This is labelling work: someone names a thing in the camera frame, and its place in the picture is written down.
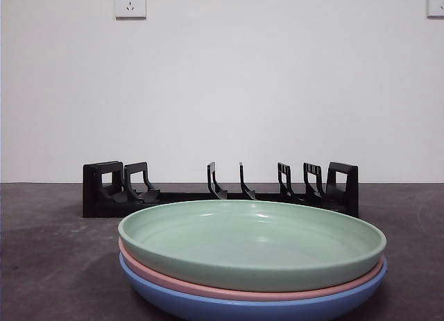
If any pink round plate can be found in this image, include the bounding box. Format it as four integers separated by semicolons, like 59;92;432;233
117;237;388;302

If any white wall socket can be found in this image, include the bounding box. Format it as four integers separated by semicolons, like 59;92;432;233
114;0;147;19
427;0;444;19

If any blue round plate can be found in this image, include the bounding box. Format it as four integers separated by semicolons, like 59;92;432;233
119;253;388;321

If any green round plate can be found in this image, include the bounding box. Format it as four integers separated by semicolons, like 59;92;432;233
117;199;387;293

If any black plastic dish rack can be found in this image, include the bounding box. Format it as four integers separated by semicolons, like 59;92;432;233
82;160;359;218

